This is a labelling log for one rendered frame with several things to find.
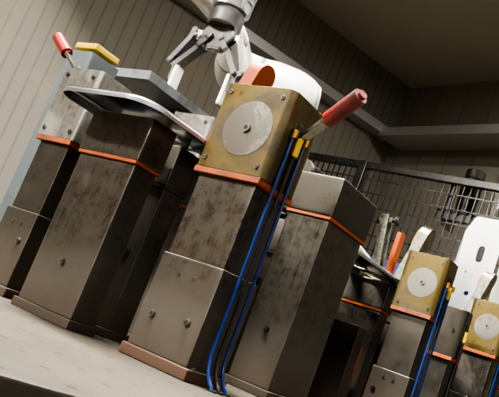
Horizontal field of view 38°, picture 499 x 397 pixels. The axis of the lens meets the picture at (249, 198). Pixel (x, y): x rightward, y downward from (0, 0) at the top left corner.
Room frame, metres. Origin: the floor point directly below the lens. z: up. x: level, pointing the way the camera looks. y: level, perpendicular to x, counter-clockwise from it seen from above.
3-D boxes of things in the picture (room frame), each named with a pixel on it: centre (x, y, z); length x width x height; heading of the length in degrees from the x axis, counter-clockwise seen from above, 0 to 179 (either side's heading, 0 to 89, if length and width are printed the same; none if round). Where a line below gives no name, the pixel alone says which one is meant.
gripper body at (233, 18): (1.47, 0.19, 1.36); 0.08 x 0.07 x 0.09; 61
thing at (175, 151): (1.04, 0.12, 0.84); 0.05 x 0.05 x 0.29; 52
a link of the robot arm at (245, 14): (1.47, 0.19, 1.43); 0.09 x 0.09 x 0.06
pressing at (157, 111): (1.43, -0.20, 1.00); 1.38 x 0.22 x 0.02; 142
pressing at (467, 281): (2.02, -0.67, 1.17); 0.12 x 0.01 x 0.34; 52
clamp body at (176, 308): (0.87, 0.00, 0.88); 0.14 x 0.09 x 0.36; 52
